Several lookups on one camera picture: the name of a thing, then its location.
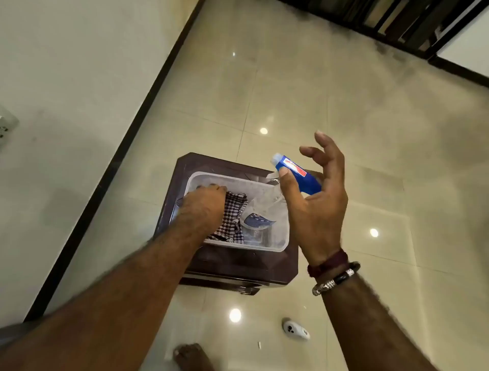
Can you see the wide white switch panel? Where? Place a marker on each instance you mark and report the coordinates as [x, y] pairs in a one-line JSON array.
[[5, 126]]

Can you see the brown plastic stool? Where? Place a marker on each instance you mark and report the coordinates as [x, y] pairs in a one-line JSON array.
[[229, 267]]

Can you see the dark metal grille door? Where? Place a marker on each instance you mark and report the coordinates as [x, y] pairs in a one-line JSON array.
[[401, 19]]

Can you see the white handheld controller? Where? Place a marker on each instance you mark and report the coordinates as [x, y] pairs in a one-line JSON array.
[[295, 329]]

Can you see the clear plastic container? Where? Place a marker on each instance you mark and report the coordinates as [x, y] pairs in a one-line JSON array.
[[250, 187]]

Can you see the checkered maroon white cloth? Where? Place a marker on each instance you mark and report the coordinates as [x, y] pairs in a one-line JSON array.
[[231, 219]]

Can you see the blue-capped spray bottle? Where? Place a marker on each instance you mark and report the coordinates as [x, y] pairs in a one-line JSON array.
[[296, 174]]

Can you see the person's right forearm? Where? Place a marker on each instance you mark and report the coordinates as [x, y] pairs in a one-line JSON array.
[[366, 328]]

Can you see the person's left forearm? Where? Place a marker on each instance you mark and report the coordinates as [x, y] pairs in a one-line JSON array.
[[114, 305]]

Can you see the person's left hand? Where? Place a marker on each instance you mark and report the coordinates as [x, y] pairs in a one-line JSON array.
[[204, 208]]

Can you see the person's right hand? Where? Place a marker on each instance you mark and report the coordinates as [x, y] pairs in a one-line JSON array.
[[321, 221]]

